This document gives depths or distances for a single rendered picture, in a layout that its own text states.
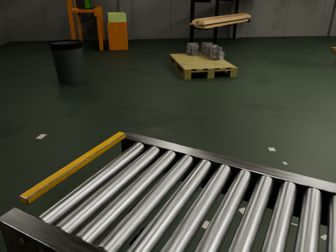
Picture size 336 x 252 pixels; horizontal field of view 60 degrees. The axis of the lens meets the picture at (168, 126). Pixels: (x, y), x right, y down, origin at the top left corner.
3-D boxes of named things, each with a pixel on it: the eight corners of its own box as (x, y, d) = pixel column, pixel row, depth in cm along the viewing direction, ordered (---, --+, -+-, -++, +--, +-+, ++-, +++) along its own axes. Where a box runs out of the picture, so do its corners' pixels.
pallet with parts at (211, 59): (237, 77, 483) (239, 54, 467) (180, 79, 471) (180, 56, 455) (214, 60, 605) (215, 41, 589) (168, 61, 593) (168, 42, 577)
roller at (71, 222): (54, 227, 67) (67, 244, 67) (157, 142, 104) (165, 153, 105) (46, 232, 70) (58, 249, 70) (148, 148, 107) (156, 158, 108)
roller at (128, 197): (74, 236, 64) (89, 254, 64) (172, 146, 102) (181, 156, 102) (66, 244, 67) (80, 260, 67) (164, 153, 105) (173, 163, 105)
